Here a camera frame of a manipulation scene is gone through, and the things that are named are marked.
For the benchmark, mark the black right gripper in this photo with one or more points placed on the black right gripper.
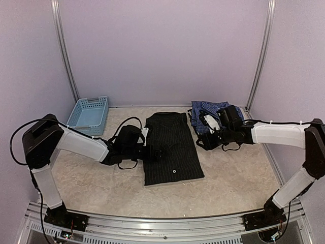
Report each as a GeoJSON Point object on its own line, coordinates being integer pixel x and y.
{"type": "Point", "coordinates": [208, 144]}

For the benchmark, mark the blue checked shirt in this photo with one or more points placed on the blue checked shirt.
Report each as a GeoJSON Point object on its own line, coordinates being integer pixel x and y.
{"type": "Point", "coordinates": [209, 108]}

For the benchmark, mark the black pinstriped long sleeve shirt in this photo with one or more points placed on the black pinstriped long sleeve shirt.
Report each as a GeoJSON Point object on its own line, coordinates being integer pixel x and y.
{"type": "Point", "coordinates": [176, 154]}

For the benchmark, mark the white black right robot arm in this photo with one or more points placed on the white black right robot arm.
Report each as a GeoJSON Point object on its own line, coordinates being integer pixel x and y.
{"type": "Point", "coordinates": [295, 147]}

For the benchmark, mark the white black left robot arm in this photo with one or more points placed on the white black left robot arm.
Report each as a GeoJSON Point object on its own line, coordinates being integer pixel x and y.
{"type": "Point", "coordinates": [47, 135]}

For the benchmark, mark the light blue plastic basket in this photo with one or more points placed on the light blue plastic basket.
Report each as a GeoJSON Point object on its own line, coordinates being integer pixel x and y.
{"type": "Point", "coordinates": [89, 115]}

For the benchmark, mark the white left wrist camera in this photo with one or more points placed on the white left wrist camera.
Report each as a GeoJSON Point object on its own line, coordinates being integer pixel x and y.
{"type": "Point", "coordinates": [143, 137]}

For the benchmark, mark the aluminium front rail frame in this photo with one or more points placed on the aluminium front rail frame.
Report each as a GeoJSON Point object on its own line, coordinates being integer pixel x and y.
{"type": "Point", "coordinates": [113, 229]}

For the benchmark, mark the right aluminium corner post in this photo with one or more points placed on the right aluminium corner post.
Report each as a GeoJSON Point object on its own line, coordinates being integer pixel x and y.
{"type": "Point", "coordinates": [262, 54]}

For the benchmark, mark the aluminium corner post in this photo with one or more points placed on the aluminium corner post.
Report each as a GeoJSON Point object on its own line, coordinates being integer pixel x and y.
{"type": "Point", "coordinates": [262, 54]}
{"type": "Point", "coordinates": [63, 49]}

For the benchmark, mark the left aluminium corner post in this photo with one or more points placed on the left aluminium corner post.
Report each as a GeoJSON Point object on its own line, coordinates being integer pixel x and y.
{"type": "Point", "coordinates": [63, 49]}

